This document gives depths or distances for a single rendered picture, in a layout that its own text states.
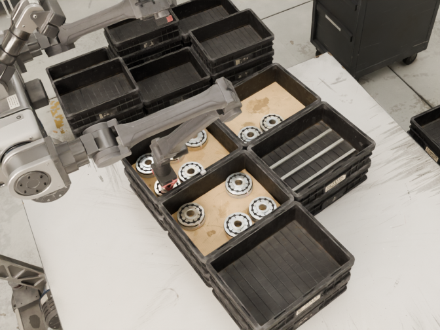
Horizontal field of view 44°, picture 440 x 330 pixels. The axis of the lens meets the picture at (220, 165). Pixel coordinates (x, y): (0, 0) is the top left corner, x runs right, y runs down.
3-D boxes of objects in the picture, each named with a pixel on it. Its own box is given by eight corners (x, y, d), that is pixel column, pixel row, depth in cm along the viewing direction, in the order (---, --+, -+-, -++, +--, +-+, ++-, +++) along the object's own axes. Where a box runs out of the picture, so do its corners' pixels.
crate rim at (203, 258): (203, 265, 180) (203, 262, 178) (156, 205, 195) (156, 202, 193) (296, 202, 192) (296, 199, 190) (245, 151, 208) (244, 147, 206)
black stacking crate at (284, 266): (260, 346, 171) (260, 333, 162) (207, 278, 187) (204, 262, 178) (352, 275, 184) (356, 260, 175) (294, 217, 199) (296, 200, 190)
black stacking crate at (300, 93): (245, 166, 215) (245, 148, 206) (203, 123, 231) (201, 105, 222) (320, 119, 228) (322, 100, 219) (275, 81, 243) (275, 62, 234)
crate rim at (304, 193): (296, 202, 192) (296, 198, 190) (245, 151, 208) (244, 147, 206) (377, 147, 204) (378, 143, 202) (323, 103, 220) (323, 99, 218)
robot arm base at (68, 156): (57, 164, 148) (43, 136, 138) (86, 153, 149) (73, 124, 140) (67, 187, 143) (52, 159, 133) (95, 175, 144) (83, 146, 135)
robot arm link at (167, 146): (217, 80, 155) (233, 113, 153) (230, 78, 159) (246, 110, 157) (144, 143, 185) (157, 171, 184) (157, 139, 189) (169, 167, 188)
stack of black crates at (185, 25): (189, 78, 345) (183, 36, 318) (171, 52, 363) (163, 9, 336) (245, 57, 354) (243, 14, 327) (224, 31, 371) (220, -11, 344)
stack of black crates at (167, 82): (154, 144, 314) (143, 103, 287) (136, 111, 331) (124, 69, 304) (216, 118, 323) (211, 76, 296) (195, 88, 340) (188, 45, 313)
